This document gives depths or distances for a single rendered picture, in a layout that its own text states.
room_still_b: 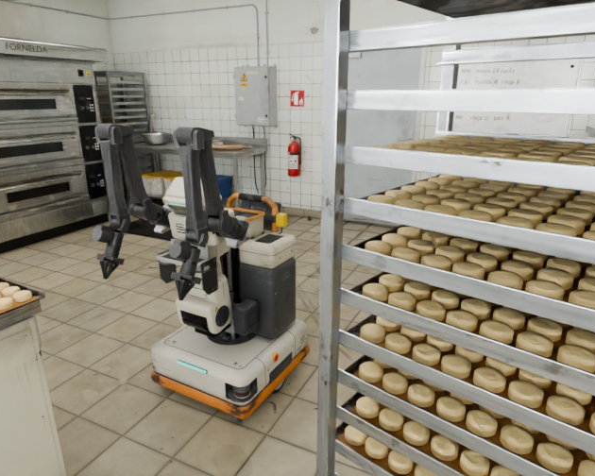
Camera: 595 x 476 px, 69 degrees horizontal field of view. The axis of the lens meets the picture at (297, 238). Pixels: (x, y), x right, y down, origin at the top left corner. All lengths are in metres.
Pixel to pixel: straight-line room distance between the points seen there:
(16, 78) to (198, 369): 3.81
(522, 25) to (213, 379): 1.92
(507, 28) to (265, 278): 1.75
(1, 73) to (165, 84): 2.30
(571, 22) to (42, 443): 1.81
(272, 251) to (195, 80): 4.54
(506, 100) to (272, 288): 1.72
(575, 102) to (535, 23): 0.11
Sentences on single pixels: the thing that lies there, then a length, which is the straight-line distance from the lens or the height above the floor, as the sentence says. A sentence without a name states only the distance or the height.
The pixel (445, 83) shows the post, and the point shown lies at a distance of 1.15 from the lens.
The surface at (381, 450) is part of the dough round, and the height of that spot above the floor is 0.79.
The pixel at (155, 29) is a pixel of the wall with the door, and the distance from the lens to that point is 6.88.
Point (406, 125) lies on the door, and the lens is 5.19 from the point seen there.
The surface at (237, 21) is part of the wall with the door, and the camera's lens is 6.07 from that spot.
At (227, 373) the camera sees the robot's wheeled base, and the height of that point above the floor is 0.27.
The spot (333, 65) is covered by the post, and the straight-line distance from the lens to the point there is 0.75.
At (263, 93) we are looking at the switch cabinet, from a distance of 5.58.
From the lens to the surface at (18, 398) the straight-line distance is 1.72.
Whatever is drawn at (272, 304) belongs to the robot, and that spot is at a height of 0.50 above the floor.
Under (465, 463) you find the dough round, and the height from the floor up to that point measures 0.88.
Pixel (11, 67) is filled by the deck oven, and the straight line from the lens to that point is 5.29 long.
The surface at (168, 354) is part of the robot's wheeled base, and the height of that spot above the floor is 0.26.
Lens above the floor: 1.51
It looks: 18 degrees down
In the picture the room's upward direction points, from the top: straight up
